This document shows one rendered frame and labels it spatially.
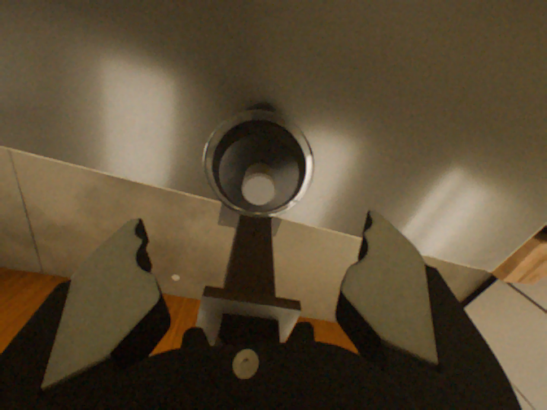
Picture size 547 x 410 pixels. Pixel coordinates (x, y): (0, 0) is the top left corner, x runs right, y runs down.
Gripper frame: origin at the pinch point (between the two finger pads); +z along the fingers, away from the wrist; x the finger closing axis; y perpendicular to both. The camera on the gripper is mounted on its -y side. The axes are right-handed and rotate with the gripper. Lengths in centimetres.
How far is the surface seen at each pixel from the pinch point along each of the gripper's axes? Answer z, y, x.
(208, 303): 30, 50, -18
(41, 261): 124, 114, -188
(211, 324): 30, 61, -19
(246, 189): 3.2, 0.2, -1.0
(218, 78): 30.3, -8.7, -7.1
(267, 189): 3.2, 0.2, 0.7
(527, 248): 99, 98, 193
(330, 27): 30.3, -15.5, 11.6
